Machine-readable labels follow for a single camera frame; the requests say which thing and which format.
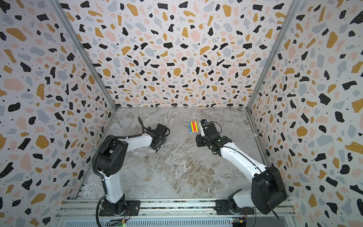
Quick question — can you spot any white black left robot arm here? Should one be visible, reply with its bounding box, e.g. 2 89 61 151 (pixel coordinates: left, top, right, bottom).
92 124 170 216

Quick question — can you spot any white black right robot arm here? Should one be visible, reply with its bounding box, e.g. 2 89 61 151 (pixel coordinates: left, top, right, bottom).
196 119 287 215

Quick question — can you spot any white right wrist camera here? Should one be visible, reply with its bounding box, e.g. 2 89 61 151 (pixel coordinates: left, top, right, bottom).
199 119 205 137

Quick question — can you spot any metal corner post right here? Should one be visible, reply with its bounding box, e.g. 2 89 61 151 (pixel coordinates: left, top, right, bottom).
246 0 301 111

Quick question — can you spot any metal corner post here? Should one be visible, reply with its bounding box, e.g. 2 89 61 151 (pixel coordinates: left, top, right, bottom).
246 0 301 111
50 1 117 110

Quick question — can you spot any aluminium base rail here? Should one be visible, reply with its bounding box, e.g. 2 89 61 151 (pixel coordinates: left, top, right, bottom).
54 198 299 227

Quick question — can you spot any metal corner post left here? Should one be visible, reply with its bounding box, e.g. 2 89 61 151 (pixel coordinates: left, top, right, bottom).
50 1 117 110

